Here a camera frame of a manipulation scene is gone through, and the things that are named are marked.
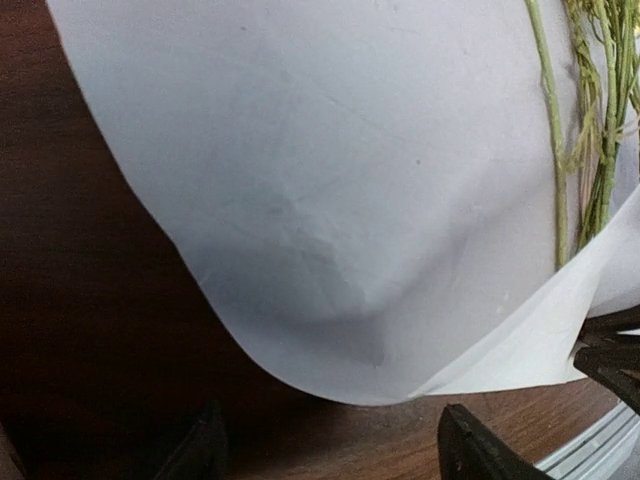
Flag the aluminium front rail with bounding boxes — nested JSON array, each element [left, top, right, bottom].
[[535, 402, 639, 479]]

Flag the pink flower stem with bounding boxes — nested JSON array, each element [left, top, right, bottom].
[[524, 0, 570, 270]]

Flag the translucent white wrapping paper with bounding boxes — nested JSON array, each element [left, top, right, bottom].
[[49, 1, 639, 406]]

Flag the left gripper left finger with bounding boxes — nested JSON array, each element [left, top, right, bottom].
[[152, 402, 228, 480]]

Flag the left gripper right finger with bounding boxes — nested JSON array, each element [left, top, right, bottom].
[[437, 404, 551, 480]]

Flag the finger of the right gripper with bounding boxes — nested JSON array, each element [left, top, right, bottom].
[[574, 347, 639, 414], [579, 308, 639, 345]]

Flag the small yellow flower sprig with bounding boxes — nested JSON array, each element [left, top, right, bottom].
[[566, 1, 639, 249]]

